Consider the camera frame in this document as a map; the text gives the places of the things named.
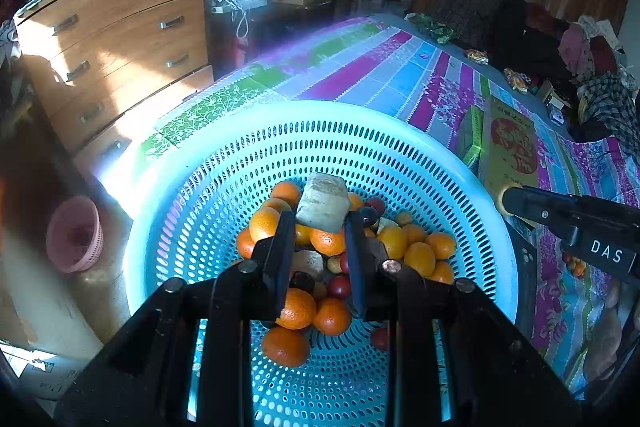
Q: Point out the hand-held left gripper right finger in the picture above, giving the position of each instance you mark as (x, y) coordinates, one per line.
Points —
(357, 267)

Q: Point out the dark purple plum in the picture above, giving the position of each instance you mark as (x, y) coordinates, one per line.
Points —
(367, 217)

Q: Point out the pale melon chunk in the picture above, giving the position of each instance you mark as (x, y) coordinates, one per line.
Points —
(324, 203)

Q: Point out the pink plastic basket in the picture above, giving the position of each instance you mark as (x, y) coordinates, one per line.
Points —
(75, 234)

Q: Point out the pile of tangerines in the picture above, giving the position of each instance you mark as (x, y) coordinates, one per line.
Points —
(325, 242)

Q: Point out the wooden chest of drawers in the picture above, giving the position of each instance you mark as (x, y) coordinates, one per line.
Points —
(115, 32)

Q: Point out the blue perforated plastic basket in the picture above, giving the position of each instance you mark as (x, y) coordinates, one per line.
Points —
(215, 187)

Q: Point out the yellow gift box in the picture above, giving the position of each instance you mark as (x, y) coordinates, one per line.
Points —
(510, 147)

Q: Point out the green box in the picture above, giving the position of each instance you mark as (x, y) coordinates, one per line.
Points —
(470, 137)

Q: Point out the orange snack packet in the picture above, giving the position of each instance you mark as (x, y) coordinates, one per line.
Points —
(477, 55)
(517, 79)

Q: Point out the green snack packet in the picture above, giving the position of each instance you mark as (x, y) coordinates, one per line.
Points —
(435, 28)

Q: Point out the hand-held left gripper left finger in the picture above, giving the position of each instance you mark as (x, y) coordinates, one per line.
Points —
(279, 257)

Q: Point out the small tan longan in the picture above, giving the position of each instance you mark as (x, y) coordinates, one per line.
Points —
(404, 218)
(320, 290)
(334, 263)

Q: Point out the pile of clothes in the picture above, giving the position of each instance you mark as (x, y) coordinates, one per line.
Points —
(585, 52)

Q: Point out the striped floral tablecloth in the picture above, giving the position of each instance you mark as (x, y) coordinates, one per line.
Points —
(380, 72)

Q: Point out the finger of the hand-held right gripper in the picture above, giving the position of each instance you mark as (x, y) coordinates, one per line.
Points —
(535, 207)

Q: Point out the small red tomato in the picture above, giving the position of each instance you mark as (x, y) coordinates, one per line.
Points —
(380, 338)
(376, 205)
(340, 287)

